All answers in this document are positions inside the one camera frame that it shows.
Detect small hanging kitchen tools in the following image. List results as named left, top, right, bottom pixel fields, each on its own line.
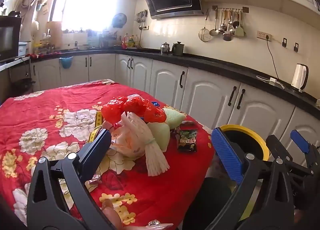
left=136, top=10, right=148, bottom=30

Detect black microwave oven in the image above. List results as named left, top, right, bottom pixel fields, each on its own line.
left=0, top=15, right=22, bottom=63

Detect cluster of condiment bottles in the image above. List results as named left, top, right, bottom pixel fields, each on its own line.
left=122, top=33, right=139, bottom=50

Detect red floral blanket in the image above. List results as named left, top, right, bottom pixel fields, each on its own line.
left=0, top=79, right=216, bottom=230

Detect red plastic bag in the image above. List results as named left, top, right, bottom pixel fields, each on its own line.
left=101, top=96, right=167, bottom=123

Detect black power cable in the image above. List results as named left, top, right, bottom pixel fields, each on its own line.
left=265, top=37, right=280, bottom=79

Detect dark green enamel pot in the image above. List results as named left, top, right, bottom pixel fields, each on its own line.
left=171, top=41, right=185, bottom=56

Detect kitchen window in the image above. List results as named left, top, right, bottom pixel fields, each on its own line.
left=50, top=0, right=118, bottom=33

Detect red yellow packaging bag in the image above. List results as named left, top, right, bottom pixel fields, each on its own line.
left=88, top=111, right=104, bottom=143

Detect blue round fan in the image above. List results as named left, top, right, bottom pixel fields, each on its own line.
left=112, top=13, right=127, bottom=28

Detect crumpled clear wrapper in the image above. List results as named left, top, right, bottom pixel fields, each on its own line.
left=85, top=174, right=102, bottom=192

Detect clear plastic wrapper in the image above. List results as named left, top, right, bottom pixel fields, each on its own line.
left=147, top=219, right=174, bottom=230

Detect dark red snack packet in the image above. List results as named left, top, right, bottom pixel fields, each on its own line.
left=179, top=121, right=198, bottom=130

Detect yellow rimmed trash bin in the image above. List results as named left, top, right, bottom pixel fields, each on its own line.
left=216, top=124, right=270, bottom=222

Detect black green snack packet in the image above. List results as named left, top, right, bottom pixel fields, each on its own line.
left=176, top=129, right=198, bottom=153

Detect black kitchen countertop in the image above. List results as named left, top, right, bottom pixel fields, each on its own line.
left=30, top=47, right=320, bottom=118

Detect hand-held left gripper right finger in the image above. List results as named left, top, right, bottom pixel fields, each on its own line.
left=211, top=127, right=295, bottom=230

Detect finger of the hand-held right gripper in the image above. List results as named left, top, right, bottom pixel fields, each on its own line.
left=290, top=130, right=319, bottom=157
left=266, top=134, right=300, bottom=170

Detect beige cutting board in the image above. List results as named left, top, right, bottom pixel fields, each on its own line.
left=46, top=21, right=63, bottom=45

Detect cluster of small jars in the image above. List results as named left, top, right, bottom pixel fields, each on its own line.
left=32, top=37, right=60, bottom=56

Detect white wall socket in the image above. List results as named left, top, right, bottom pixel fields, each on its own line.
left=257, top=30, right=272, bottom=41

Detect row of hanging utensils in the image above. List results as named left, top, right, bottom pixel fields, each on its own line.
left=209, top=5, right=249, bottom=42

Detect white plastic bag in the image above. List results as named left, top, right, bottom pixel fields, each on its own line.
left=107, top=121, right=148, bottom=158

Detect white charger with cable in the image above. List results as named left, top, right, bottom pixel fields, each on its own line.
left=256, top=75, right=285, bottom=90

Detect pale blue storage box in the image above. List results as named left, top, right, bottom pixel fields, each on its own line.
left=19, top=42, right=30, bottom=56

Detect white foam net bundle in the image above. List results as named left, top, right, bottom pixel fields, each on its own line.
left=121, top=111, right=170, bottom=177

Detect wire strainer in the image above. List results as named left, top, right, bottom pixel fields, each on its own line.
left=198, top=10, right=212, bottom=43

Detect white lower cabinets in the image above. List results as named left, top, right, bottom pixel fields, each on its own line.
left=31, top=53, right=320, bottom=160

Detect blue plastic basin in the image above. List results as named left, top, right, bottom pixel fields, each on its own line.
left=59, top=56, right=74, bottom=69

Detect white electric kettle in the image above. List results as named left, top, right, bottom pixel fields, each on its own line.
left=291, top=63, right=309, bottom=93

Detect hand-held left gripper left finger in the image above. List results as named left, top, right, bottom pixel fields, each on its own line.
left=26, top=129, right=115, bottom=230

